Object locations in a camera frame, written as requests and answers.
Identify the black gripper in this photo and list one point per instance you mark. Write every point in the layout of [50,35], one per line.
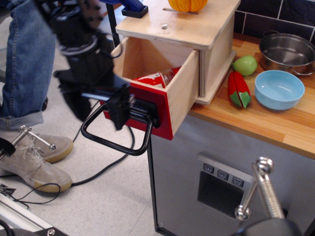
[111,89]

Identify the red front wooden drawer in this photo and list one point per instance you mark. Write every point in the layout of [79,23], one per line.
[158,111]

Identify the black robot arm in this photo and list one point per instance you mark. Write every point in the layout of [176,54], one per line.
[88,52]

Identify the light plywood box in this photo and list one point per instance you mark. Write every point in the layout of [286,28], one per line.
[210,30]

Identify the blue bar clamp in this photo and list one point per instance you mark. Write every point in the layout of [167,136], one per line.
[132,8]

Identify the far beige suede shoe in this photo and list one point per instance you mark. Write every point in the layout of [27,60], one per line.
[51,148]

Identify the beige suede shoe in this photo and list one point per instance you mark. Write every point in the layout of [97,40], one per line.
[35,171]
[51,148]

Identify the blue jeans leg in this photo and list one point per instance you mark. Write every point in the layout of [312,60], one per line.
[29,63]

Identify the grey toy kitchen cabinet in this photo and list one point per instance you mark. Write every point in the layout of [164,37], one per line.
[201,175]

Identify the near beige suede shoe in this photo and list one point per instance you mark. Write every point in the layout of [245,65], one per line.
[35,171]

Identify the red toy chili pepper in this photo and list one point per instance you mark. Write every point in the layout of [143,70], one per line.
[238,90]

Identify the orange toy pumpkin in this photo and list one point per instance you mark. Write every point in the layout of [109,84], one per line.
[187,5]

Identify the green toy pear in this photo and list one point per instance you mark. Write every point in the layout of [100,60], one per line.
[245,65]

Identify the right metal clamp screw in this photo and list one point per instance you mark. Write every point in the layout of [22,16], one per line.
[261,168]

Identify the light blue bowl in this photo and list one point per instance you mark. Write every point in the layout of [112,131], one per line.
[278,90]

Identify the stainless steel pot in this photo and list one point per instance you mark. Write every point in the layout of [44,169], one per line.
[287,52]

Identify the aluminium frame rail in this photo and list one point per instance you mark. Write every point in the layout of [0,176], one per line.
[23,222]

